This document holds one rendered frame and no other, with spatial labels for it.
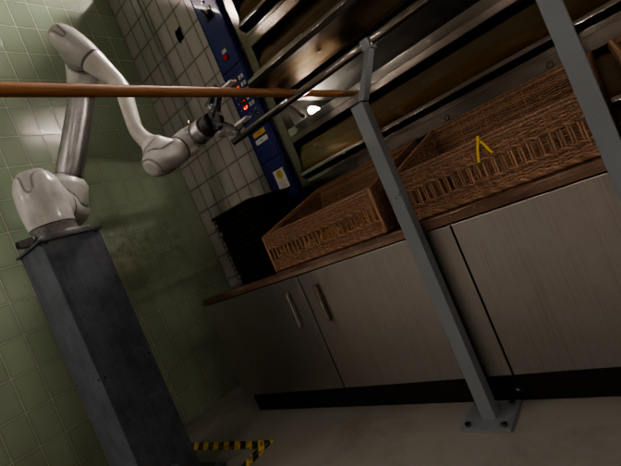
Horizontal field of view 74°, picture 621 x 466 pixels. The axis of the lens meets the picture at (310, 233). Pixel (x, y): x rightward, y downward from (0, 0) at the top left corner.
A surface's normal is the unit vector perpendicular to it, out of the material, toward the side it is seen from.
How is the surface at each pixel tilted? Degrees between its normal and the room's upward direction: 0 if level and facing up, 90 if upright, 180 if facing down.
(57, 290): 90
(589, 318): 90
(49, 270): 90
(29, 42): 90
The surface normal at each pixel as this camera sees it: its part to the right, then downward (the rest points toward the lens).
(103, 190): 0.71, -0.30
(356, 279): -0.58, 0.25
